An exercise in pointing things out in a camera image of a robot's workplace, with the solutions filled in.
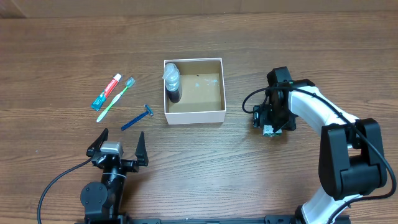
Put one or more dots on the blue disposable razor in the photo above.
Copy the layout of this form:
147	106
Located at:
148	111

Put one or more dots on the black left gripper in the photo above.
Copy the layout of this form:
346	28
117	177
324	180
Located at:
142	154

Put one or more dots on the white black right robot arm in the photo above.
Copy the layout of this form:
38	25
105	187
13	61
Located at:
351	160

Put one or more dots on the red white toothpaste tube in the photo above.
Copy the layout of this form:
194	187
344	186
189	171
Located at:
97	104

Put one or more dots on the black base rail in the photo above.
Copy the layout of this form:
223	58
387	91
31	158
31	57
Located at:
217	220

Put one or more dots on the clear bottle with dark liquid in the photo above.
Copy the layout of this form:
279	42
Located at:
172	81

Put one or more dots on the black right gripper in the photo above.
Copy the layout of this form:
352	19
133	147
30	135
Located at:
260	117

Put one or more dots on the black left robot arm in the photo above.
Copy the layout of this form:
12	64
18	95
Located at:
102	200

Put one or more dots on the white cardboard box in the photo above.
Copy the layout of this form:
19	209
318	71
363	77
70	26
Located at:
203	92

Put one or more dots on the green white toothbrush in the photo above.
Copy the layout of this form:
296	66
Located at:
129	83

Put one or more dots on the green white soap packet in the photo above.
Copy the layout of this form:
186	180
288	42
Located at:
268	131

